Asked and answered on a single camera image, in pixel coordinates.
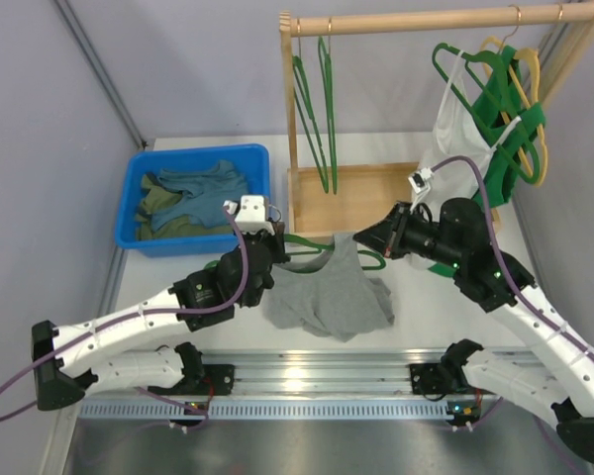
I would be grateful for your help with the wooden clothes rack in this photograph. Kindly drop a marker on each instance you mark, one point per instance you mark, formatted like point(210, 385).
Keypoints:
point(369, 189)

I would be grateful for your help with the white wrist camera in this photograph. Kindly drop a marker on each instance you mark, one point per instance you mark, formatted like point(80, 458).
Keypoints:
point(251, 214)
point(427, 189)

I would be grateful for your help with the grey tank top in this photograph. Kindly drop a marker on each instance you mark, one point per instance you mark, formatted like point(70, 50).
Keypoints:
point(329, 295)

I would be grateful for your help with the olive green garment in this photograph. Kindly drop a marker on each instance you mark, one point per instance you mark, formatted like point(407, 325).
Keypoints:
point(156, 199)

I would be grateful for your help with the perforated cable duct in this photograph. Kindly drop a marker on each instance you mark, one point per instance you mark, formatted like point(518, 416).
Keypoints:
point(280, 410)

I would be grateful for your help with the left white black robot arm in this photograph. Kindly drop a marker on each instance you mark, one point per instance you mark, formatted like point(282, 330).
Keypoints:
point(109, 353)

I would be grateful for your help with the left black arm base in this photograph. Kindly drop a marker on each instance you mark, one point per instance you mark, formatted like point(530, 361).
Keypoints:
point(198, 378)

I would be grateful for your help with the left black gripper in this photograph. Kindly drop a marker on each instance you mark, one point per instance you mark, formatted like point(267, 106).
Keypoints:
point(277, 241)

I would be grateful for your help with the white tank top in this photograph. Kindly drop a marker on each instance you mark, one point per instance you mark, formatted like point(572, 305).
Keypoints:
point(455, 133)

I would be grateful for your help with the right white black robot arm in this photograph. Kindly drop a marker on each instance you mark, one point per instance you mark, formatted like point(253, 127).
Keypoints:
point(502, 287)

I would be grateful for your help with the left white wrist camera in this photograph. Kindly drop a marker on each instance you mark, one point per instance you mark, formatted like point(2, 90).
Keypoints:
point(251, 214)

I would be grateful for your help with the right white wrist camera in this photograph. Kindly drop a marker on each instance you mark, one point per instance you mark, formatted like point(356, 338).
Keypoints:
point(427, 189)

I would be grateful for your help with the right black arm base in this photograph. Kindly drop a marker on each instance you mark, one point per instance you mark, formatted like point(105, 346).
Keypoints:
point(436, 380)

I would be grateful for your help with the teal blue garment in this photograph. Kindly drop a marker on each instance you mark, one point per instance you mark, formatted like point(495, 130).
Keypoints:
point(202, 195)

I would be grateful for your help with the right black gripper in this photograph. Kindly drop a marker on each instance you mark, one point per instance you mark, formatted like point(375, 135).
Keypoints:
point(388, 236)

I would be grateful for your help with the blue plastic bin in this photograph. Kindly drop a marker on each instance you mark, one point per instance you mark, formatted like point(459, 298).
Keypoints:
point(251, 159)

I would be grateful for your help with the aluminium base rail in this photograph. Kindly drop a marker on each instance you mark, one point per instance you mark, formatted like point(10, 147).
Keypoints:
point(290, 373)

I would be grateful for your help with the yellow hanger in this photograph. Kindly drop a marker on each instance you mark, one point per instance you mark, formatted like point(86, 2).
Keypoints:
point(530, 57)

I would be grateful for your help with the green tank top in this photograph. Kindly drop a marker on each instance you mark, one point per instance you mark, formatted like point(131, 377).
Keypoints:
point(499, 180)

